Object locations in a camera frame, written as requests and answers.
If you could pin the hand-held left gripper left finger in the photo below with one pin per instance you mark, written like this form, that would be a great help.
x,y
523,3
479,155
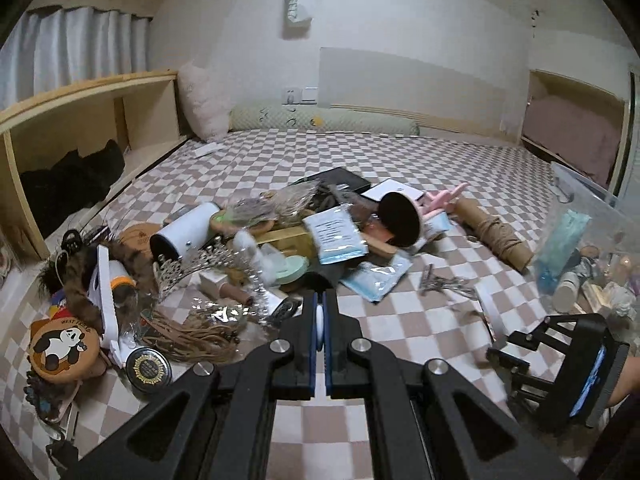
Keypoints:
x,y
312,375

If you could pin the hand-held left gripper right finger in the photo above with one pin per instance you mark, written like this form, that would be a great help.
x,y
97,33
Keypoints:
x,y
327,375

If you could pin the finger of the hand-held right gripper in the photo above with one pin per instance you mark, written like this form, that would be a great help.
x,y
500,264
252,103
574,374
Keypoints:
x,y
507,360
530,339

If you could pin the clear plastic storage container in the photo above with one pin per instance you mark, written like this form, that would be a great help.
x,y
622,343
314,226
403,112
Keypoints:
x,y
590,195

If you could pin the person's right forearm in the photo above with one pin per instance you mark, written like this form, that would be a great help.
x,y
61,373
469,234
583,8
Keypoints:
x,y
627,385

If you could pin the clear bag of brown items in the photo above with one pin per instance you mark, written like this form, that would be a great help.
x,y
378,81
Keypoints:
x,y
340,199

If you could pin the white headband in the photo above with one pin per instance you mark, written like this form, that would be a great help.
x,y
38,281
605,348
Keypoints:
x,y
492,310

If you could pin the small white jar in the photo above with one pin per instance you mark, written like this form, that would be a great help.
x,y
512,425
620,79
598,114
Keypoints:
x,y
567,291

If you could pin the small beige box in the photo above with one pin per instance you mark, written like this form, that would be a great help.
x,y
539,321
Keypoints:
x,y
597,297

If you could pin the black folded pouch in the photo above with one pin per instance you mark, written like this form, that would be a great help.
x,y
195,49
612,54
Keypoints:
x,y
320,280

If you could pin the bunch of metal hair clips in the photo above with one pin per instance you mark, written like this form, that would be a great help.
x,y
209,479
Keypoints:
x,y
445,285

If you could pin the green round case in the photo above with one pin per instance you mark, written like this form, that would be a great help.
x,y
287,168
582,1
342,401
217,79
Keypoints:
x,y
292,269

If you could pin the blue white face mask packet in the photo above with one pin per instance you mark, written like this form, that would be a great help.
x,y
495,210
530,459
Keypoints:
x,y
332,235
375,275

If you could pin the white plush figurine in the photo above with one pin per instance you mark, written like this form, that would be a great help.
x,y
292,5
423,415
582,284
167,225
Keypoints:
x,y
260,260

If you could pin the light wooden box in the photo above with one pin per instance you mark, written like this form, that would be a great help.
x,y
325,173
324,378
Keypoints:
x,y
290,240

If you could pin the wooden brush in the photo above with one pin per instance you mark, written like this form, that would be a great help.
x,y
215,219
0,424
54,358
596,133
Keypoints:
x,y
380,247

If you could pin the light blue tube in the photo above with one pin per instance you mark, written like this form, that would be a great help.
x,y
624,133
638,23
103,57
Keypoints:
x,y
435,225

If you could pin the silver tiara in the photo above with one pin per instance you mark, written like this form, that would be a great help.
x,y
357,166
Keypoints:
x,y
200,262

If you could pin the black round tin gold pattern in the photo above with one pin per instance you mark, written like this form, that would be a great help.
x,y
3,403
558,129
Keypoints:
x,y
147,370

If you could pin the pink rabbit toy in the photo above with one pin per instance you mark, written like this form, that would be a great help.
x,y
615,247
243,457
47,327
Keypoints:
x,y
442,197

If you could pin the round pink-rimmed mirror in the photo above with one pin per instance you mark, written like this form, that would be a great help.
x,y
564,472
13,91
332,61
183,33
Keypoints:
x,y
397,220

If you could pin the clear bag of twine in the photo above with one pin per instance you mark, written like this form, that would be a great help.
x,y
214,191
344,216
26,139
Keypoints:
x,y
280,205

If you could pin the white cylinder case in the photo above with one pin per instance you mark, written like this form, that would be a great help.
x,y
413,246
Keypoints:
x,y
190,227

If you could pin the black flat box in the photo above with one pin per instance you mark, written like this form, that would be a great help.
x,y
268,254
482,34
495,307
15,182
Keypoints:
x,y
340,177

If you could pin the white box with black trim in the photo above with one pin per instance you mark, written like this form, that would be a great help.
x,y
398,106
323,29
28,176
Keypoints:
x,y
400,189

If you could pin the pink blanket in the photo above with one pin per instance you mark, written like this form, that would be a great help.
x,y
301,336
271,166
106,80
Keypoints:
x,y
575,130

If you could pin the long white strip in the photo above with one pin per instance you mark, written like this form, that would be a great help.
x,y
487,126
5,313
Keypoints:
x,y
107,310

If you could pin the orange white small bottle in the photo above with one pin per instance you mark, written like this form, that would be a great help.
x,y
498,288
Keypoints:
x,y
120,277

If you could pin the brown round leather pouch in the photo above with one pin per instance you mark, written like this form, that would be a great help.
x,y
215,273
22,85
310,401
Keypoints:
x,y
137,237

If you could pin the white paper slip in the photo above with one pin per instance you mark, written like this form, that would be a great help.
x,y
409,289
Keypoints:
x,y
209,150

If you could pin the round panda pouch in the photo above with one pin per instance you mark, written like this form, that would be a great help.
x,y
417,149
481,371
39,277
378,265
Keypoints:
x,y
62,347

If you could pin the brown furry piece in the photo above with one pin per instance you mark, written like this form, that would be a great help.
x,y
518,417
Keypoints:
x,y
80,270

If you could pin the green long bolster pillow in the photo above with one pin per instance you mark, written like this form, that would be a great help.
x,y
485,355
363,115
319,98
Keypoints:
x,y
360,121

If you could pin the black key fob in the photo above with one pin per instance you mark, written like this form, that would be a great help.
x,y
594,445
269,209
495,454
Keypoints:
x,y
62,452

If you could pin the black hair claw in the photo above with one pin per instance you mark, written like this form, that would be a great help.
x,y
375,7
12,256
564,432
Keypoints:
x,y
71,241

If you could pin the white headboard panel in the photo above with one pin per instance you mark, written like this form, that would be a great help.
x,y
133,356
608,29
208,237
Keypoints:
x,y
415,80

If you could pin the fluffy white pillow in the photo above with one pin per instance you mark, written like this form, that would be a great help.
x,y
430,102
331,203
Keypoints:
x,y
205,100

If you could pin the black cloth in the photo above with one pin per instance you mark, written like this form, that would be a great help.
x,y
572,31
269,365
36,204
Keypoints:
x,y
65,180

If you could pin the wooden shelf unit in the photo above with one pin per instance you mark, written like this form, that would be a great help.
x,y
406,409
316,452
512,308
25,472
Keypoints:
x,y
90,92

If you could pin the hanging white tissue pack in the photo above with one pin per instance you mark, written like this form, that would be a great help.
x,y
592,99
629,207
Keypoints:
x,y
298,0

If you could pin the grey white curtain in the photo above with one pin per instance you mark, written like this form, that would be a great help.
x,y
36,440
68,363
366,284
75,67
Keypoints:
x,y
75,50

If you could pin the wooden alcove frame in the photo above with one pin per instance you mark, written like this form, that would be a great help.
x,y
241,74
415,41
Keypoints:
x,y
622,150

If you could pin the wooden bed frame rail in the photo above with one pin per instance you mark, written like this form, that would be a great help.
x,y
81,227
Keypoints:
x,y
465,130

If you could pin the white wall switch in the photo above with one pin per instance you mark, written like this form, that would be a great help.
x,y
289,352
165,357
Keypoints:
x,y
308,95

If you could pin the white wall socket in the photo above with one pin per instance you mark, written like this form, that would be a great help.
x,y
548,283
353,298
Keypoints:
x,y
290,95

